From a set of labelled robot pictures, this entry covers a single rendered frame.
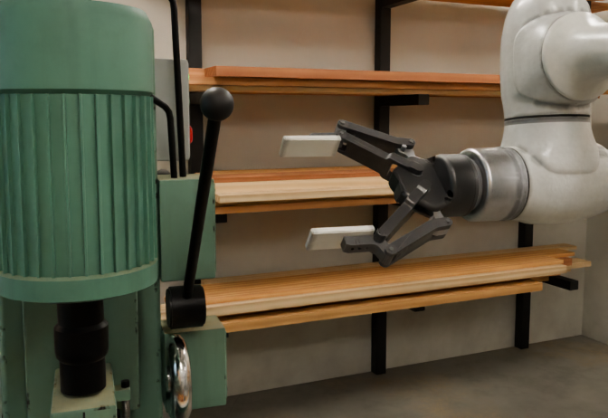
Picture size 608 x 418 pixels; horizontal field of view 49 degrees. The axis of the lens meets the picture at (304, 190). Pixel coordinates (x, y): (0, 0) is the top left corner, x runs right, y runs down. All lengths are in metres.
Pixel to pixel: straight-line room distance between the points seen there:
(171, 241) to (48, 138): 0.33
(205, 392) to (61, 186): 0.45
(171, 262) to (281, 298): 1.95
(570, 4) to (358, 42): 2.71
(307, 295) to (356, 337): 0.80
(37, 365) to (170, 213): 0.26
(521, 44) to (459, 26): 3.03
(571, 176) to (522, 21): 0.19
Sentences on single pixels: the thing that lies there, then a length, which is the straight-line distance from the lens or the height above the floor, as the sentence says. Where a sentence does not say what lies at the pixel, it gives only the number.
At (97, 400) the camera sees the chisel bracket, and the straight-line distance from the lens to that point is 0.82.
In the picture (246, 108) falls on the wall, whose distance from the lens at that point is 3.25.
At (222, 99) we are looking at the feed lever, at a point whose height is 1.41.
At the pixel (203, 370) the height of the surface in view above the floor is 1.02.
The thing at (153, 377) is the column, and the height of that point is 1.00.
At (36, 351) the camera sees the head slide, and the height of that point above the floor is 1.09.
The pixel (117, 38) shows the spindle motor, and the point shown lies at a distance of 0.72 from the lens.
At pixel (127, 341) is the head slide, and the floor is 1.10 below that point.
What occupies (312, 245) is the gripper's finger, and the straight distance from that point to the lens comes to 0.69.
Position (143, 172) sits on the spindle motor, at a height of 1.33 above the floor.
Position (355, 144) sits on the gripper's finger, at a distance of 0.79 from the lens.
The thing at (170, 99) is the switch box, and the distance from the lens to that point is 1.07.
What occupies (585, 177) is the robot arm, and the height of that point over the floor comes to 1.32.
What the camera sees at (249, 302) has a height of 0.61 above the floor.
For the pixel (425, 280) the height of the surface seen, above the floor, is 0.61.
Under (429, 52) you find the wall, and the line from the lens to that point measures 3.74.
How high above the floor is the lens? 1.39
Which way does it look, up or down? 6 degrees down
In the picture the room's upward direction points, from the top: straight up
